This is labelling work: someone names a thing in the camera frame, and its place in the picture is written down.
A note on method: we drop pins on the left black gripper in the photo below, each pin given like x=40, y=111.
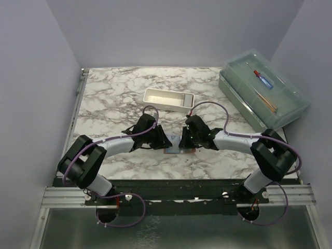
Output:
x=163, y=141

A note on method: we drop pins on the clear green plastic toolbox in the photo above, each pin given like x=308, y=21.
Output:
x=238, y=82

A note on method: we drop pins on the white rectangular tray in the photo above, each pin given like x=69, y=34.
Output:
x=172, y=101

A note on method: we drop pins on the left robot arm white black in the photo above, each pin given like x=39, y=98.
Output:
x=82, y=161

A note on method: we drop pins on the orange pencil tool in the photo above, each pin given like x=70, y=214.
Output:
x=268, y=103

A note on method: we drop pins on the aluminium frame rail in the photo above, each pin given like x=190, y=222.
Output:
x=44, y=212

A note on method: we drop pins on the red blue screwdriver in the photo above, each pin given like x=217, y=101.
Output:
x=261, y=78

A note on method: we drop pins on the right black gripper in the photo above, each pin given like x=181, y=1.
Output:
x=184, y=142

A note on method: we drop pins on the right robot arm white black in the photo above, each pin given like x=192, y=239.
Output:
x=272, y=154

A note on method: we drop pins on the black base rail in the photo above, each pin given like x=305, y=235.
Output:
x=160, y=197

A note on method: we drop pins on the tan leather card holder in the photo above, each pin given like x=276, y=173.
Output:
x=174, y=149

